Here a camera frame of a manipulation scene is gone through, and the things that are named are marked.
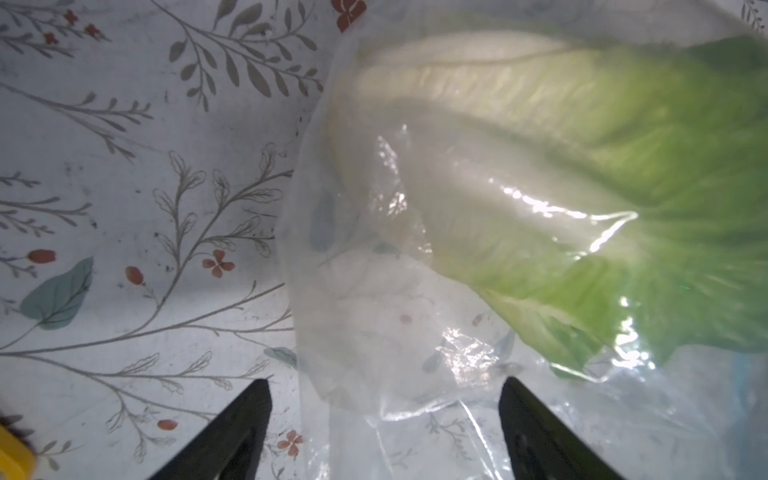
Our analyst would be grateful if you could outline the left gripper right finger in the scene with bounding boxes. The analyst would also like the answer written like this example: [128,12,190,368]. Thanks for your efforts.
[498,377,622,480]

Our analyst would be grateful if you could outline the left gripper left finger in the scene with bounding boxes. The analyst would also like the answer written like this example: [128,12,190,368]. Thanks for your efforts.
[152,379,272,480]

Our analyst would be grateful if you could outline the chinese cabbage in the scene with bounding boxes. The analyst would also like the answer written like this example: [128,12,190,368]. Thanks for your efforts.
[327,30,767,371]

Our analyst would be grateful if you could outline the clear zip-top bag blue seal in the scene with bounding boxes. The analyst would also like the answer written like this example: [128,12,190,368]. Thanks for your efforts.
[278,1,767,479]

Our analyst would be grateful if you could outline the yellow calculator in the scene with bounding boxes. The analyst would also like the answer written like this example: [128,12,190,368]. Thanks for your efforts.
[0,427,36,480]

